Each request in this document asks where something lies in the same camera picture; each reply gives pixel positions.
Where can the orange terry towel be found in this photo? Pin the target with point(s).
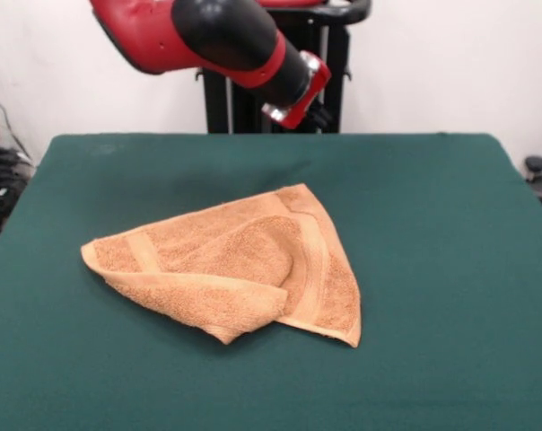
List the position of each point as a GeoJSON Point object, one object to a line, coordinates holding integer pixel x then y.
{"type": "Point", "coordinates": [235, 269]}

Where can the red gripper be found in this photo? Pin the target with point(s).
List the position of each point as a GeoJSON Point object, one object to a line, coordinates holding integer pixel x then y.
{"type": "Point", "coordinates": [311, 96]}

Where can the dark green table cloth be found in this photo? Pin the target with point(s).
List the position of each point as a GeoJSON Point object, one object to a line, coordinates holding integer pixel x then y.
{"type": "Point", "coordinates": [432, 269]}

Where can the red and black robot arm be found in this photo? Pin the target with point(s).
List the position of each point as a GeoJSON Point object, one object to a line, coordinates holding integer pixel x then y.
{"type": "Point", "coordinates": [208, 36]}

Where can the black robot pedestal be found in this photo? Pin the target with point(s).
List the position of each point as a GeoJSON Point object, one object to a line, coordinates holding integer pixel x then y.
{"type": "Point", "coordinates": [334, 45]}

